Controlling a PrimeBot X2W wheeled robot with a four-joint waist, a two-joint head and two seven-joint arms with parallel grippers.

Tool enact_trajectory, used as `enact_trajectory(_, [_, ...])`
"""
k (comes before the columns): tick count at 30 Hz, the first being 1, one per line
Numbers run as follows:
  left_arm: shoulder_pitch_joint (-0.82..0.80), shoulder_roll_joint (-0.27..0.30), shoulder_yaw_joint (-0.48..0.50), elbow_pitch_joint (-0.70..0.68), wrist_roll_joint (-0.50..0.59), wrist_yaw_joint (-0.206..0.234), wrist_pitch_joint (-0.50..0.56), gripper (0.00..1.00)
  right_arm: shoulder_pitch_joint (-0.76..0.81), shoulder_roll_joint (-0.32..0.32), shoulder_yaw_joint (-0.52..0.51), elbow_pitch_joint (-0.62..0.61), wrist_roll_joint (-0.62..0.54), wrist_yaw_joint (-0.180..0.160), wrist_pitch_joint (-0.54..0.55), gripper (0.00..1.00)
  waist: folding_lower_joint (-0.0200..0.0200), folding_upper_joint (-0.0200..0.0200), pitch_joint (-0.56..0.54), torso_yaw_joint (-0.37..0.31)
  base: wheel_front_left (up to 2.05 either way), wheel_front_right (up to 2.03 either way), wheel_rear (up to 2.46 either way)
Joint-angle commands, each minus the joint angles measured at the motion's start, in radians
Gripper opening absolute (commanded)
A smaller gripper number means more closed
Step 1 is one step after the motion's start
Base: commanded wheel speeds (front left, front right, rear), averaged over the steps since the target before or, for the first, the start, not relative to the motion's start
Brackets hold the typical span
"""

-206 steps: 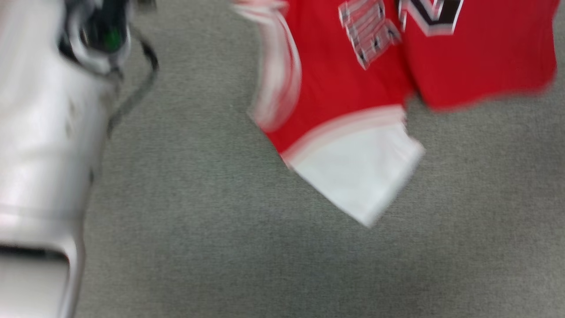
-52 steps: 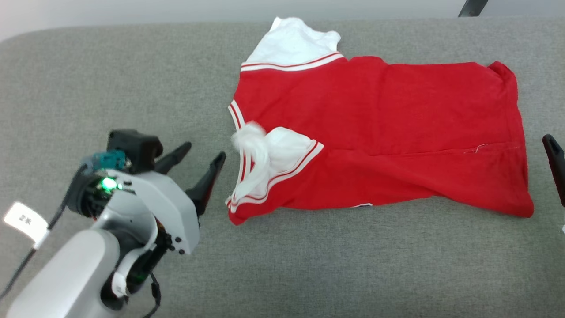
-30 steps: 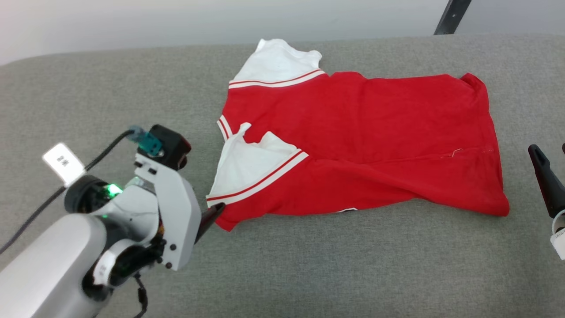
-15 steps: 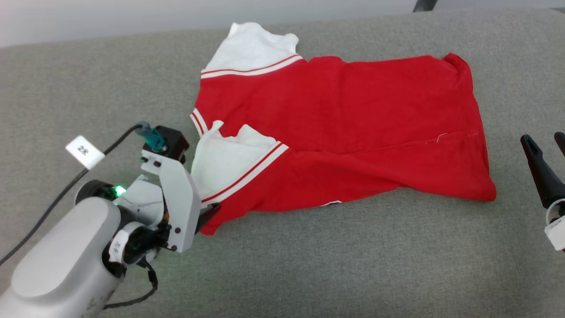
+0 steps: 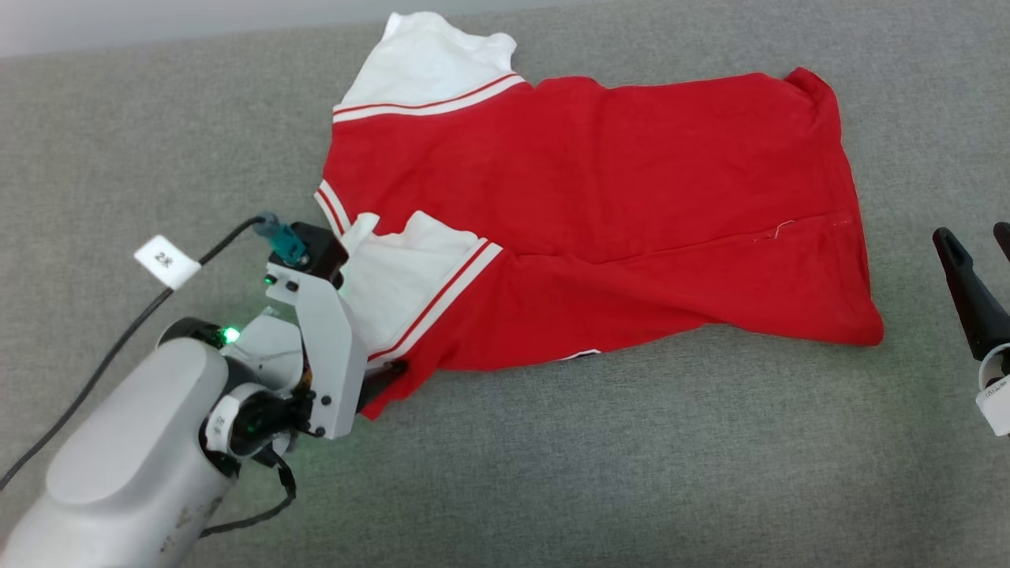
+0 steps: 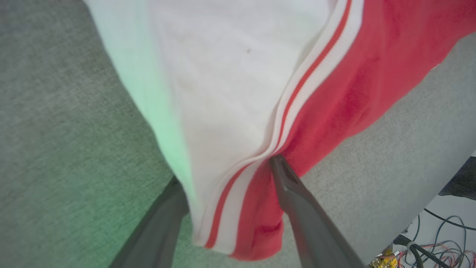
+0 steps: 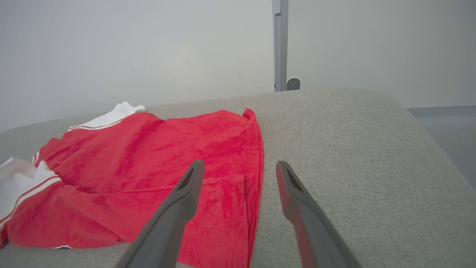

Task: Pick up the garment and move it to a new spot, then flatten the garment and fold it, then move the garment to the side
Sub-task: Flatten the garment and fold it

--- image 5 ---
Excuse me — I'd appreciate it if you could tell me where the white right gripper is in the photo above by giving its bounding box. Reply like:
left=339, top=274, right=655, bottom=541
left=932, top=222, right=1010, bottom=438

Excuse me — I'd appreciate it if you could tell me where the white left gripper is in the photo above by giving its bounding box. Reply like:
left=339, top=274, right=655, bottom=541
left=264, top=273, right=410, bottom=441

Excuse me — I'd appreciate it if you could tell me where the red and white T-shirt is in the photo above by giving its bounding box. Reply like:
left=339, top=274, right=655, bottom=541
left=314, top=10, right=885, bottom=421

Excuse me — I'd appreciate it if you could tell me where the teal left camera plug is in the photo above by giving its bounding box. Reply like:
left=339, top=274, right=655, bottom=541
left=252, top=212, right=309, bottom=266

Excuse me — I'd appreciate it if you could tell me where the white cable label tag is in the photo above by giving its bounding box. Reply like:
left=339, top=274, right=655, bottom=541
left=133, top=234, right=203, bottom=291

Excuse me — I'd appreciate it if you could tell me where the long black left arm cable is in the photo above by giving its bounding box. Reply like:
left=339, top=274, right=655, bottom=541
left=0, top=215, right=275, bottom=491

